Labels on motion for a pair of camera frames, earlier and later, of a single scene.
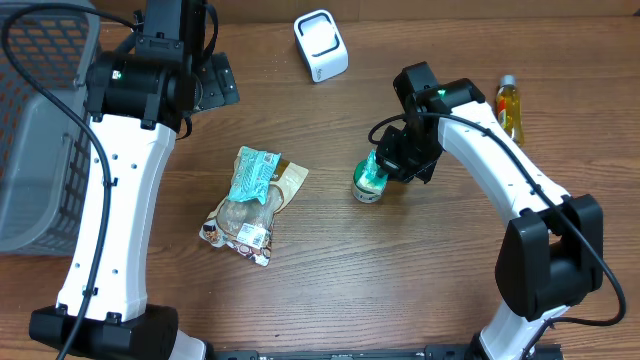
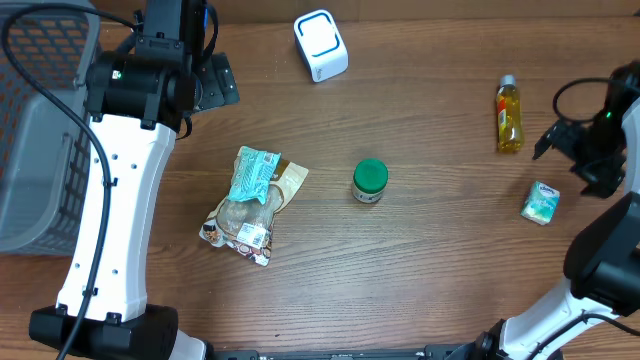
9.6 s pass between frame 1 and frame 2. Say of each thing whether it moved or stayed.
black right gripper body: moved
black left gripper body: stayed
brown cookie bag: stayed
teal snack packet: stayed
